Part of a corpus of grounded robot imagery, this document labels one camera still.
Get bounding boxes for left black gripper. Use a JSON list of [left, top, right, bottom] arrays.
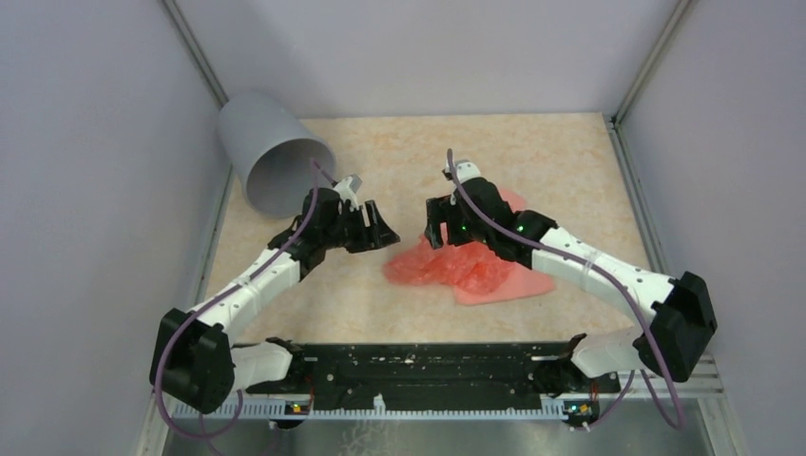
[[321, 199, 399, 254]]

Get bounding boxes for translucent red trash bag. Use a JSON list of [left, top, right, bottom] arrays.
[[382, 236, 515, 295]]

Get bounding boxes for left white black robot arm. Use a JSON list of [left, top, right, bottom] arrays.
[[149, 187, 400, 414]]

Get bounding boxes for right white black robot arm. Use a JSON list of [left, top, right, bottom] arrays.
[[424, 178, 718, 391]]

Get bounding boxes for flat pink trash bag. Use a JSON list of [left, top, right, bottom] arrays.
[[450, 188, 557, 307]]

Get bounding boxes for grey plastic trash bin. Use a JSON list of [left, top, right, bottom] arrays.
[[217, 91, 336, 219]]

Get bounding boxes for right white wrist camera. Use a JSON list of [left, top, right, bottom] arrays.
[[442, 160, 483, 206]]

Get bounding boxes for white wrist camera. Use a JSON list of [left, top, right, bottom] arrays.
[[333, 174, 362, 212], [442, 160, 483, 206]]

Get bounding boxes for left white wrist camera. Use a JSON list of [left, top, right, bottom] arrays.
[[333, 174, 362, 212]]

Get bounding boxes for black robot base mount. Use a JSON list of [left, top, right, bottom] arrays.
[[247, 341, 622, 412]]

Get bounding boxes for white toothed cable rail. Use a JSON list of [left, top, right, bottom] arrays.
[[207, 394, 598, 422]]

